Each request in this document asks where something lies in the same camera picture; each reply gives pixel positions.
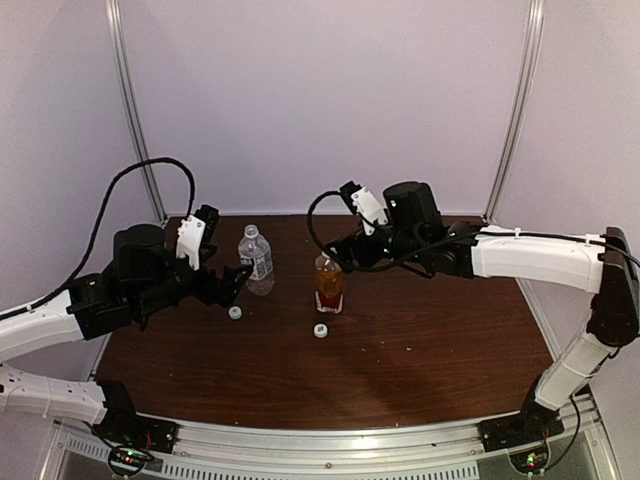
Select right aluminium corner post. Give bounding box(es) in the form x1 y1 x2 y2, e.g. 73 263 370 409
483 0 545 222

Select clear plastic water bottle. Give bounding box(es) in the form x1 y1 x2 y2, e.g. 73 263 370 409
238 224 275 296

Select white tea bottle cap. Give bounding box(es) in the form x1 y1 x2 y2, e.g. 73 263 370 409
313 323 329 338

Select white water bottle cap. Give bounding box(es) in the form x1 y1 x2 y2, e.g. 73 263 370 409
228 306 243 320

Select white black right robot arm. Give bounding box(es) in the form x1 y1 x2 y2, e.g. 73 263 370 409
319 181 639 442

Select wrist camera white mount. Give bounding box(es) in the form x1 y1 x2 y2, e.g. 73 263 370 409
339 181 389 236
175 204 220 271

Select circuit board with leds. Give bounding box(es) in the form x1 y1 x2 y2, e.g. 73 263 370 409
107 445 152 476
508 444 550 475

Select left circuit board with leds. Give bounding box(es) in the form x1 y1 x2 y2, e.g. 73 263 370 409
107 445 152 476

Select aluminium corner post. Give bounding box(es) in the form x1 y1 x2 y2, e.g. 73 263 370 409
483 0 545 222
104 0 168 225

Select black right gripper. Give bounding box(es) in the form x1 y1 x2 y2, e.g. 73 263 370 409
325 221 425 274

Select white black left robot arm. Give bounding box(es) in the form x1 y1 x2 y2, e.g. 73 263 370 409
1 224 253 444

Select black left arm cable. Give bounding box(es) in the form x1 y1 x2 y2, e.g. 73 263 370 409
0 158 197 321

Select left aluminium corner post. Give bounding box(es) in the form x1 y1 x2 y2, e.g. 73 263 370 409
104 0 168 225

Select amber tea bottle red label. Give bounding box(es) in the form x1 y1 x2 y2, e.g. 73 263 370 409
314 253 345 314

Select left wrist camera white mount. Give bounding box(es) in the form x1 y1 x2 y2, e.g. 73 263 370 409
175 204 220 271

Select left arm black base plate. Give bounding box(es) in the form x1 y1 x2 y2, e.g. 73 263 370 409
92 409 178 454

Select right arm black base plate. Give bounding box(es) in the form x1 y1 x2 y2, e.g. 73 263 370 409
478 412 565 453

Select right circuit board with leds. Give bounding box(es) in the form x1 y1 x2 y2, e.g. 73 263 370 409
508 444 550 475

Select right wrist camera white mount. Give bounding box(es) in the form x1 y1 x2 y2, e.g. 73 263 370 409
339 181 389 236

